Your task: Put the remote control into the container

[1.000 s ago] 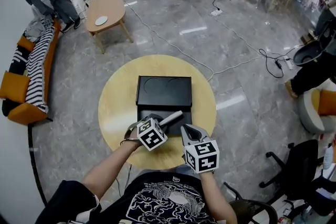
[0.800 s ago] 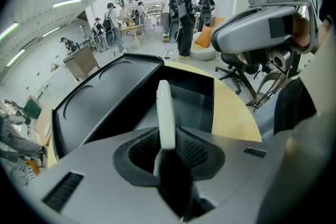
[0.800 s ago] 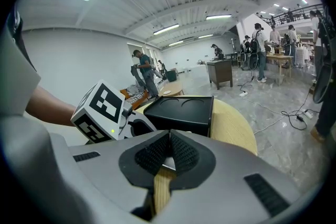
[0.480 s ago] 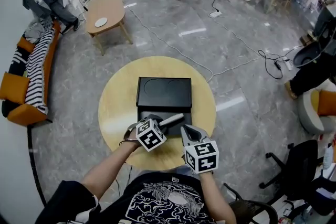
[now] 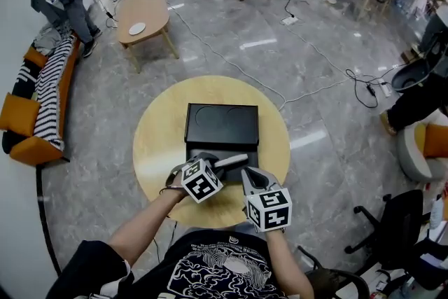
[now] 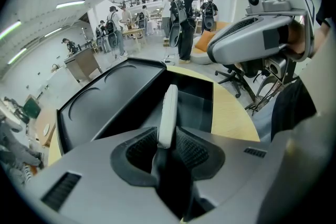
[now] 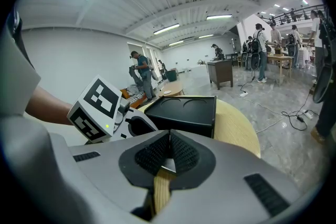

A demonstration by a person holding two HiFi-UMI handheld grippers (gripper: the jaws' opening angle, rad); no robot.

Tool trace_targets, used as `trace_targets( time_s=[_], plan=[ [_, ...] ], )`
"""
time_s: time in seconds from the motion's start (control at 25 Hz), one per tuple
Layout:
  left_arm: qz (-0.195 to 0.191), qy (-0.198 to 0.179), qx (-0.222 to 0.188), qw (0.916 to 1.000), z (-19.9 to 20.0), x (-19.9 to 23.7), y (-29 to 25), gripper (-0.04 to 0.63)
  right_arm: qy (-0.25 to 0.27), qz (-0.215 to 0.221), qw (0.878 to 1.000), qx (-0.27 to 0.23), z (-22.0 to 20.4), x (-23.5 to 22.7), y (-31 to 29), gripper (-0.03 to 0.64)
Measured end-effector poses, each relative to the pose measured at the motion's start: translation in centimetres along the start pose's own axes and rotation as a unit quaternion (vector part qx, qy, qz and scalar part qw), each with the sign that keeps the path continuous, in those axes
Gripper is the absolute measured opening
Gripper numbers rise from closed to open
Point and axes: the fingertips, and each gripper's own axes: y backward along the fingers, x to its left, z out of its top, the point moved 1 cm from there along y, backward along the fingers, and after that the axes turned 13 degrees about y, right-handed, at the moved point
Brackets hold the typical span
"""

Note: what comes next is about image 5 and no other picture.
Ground small orange cushion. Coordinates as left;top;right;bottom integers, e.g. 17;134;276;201
23;46;49;69

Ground person's left forearm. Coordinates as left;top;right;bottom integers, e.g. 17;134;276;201
107;175;189;266

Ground orange armchair cushion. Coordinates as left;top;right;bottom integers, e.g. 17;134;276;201
422;123;448;159

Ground orange sofa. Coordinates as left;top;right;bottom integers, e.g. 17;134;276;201
0;32;82;166

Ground grey clothes pile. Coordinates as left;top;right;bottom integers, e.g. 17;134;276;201
32;23;67;56

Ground black wrist strap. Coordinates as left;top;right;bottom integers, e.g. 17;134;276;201
159;164;187;195

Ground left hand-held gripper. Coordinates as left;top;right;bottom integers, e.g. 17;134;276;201
181;151;229;204

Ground black patterned cushion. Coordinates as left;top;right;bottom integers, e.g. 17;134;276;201
11;60;43;99

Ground black and white striped blanket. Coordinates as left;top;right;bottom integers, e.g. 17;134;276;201
33;34;75;152

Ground large orange cushion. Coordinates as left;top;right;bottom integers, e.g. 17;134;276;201
0;92;41;138

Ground oval wooden coffee table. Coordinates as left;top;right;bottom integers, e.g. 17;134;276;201
115;0;181;74

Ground white power strip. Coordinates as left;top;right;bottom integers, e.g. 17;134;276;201
375;78;393;98

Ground grey armchair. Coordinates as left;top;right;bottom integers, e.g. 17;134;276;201
396;121;448;183

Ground white plate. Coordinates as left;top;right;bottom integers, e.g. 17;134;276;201
127;22;147;36

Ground black chair with armrest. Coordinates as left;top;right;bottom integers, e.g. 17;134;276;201
297;245;371;299

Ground person's black printed shirt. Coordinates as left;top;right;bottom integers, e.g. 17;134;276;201
45;229;292;299

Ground black cable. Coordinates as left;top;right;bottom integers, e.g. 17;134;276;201
344;63;409;109

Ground round wooden table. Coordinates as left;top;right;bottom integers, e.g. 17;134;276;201
132;75;292;230

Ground long white cable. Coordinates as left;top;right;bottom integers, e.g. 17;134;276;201
167;1;351;112

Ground black office chair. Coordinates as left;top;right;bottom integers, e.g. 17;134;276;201
344;189;437;278

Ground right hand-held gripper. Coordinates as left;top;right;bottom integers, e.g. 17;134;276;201
241;166;293;234

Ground person's right forearm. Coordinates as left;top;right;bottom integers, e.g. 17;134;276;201
263;227;315;299

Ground black container with lid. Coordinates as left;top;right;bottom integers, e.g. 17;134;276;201
183;102;260;183

